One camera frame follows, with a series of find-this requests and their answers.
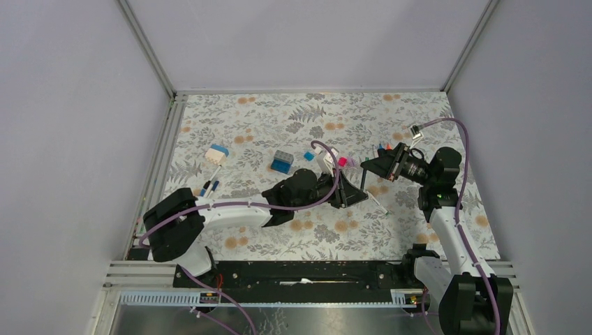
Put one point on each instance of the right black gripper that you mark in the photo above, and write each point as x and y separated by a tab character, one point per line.
387	165

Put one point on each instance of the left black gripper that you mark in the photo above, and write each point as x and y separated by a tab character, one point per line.
349	195

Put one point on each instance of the teal green gel pen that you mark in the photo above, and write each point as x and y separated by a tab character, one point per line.
363	179

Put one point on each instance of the pink highlighter cap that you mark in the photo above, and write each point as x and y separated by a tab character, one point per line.
342	161

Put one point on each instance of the thin white green pen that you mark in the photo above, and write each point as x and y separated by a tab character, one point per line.
377	203

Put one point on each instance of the light blue pen cap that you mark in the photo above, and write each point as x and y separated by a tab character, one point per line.
309	156

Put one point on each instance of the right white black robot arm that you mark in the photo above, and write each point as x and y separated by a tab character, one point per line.
471	297

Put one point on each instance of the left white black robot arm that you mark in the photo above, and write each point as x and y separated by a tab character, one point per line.
175	223

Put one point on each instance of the blue grey toy brick block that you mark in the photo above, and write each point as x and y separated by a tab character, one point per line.
282	162

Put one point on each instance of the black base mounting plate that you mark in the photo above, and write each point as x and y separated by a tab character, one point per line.
309	282

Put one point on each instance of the floral patterned table mat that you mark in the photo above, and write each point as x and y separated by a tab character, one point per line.
249	143

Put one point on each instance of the cream blue toy brick block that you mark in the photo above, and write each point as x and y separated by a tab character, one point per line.
217	154

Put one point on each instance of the black blue marker pair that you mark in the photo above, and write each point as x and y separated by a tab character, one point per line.
207	186

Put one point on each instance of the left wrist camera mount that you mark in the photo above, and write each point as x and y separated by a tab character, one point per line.
325	161

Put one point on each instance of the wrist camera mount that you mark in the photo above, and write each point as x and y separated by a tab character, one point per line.
416	135
325	161

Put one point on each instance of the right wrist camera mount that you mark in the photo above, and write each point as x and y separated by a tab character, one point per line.
416	135

